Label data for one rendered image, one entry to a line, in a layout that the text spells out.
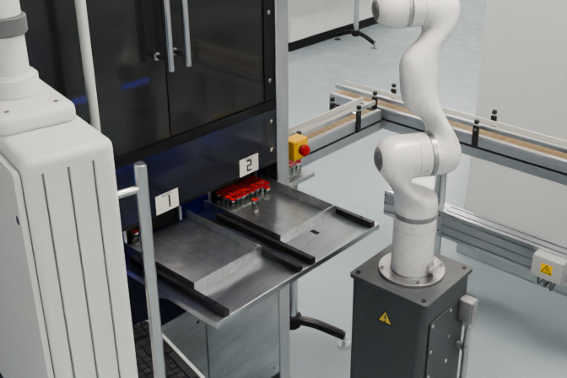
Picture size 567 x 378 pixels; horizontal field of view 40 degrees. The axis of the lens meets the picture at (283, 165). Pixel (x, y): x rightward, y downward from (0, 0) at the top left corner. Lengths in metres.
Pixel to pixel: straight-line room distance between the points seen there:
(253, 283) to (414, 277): 0.45
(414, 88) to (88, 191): 0.96
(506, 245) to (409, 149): 1.21
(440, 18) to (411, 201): 0.48
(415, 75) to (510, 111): 1.67
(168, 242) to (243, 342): 0.62
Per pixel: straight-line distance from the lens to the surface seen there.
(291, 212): 2.50
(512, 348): 3.47
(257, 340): 2.89
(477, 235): 3.21
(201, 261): 2.26
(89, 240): 1.44
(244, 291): 2.13
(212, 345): 2.71
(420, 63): 2.01
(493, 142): 3.00
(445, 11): 2.03
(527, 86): 3.58
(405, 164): 2.02
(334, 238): 2.37
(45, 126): 1.47
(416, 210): 2.11
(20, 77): 1.52
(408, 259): 2.19
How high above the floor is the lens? 2.08
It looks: 25 degrees down
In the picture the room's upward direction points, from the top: 1 degrees counter-clockwise
